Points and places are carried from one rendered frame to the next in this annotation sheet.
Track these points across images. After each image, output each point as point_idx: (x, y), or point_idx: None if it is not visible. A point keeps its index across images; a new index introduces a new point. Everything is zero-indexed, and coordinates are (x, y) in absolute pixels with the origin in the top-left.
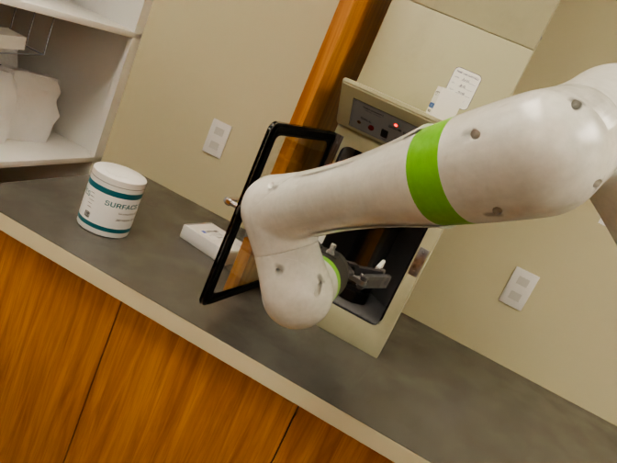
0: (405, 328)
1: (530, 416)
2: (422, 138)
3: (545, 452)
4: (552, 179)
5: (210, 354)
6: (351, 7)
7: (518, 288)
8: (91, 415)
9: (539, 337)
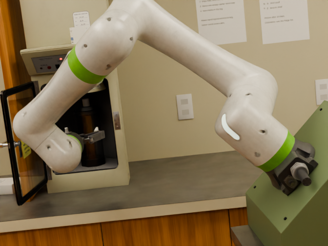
0: (138, 166)
1: (225, 165)
2: (70, 56)
3: (236, 173)
4: (115, 46)
5: (39, 230)
6: (1, 14)
7: (184, 107)
8: None
9: (212, 126)
